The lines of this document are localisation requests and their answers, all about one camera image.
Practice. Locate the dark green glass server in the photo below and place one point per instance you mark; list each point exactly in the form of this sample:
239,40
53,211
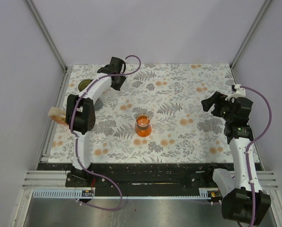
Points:
98,104

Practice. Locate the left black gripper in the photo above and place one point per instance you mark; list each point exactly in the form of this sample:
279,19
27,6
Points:
124,78

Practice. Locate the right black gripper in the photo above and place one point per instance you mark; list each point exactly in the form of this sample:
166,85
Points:
207,103

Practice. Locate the orange glass carafe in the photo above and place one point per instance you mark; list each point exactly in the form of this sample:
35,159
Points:
143,126

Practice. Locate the paper filter holder box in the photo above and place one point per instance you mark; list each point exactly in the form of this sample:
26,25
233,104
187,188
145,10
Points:
58,115

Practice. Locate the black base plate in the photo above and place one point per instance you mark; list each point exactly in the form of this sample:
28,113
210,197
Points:
151,179

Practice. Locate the white slotted cable duct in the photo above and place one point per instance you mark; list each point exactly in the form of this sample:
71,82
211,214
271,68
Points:
80,194

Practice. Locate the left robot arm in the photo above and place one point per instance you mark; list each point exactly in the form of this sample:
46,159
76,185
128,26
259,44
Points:
81,117

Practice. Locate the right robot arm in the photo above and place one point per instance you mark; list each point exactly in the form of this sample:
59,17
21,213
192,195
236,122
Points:
243,198

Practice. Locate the floral patterned mat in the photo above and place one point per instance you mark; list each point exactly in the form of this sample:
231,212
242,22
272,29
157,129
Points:
171,95

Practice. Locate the dark green round lid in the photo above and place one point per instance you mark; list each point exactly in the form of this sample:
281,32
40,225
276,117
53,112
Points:
84,84

